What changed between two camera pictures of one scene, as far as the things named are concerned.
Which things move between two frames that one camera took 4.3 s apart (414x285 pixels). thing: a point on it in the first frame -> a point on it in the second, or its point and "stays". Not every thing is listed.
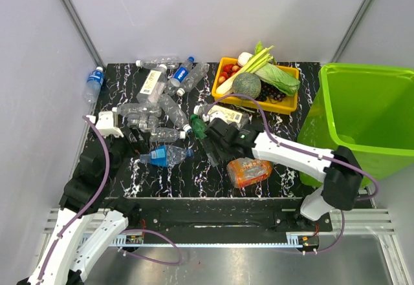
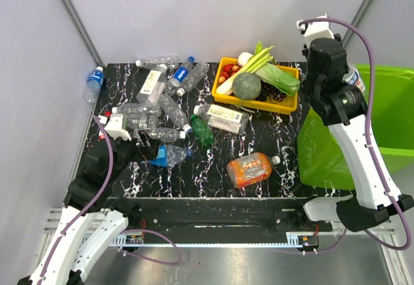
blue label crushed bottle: (165, 156) stays
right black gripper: (209, 146) -> (305, 52)
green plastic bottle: (199, 126) stays
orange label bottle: (244, 172) stays
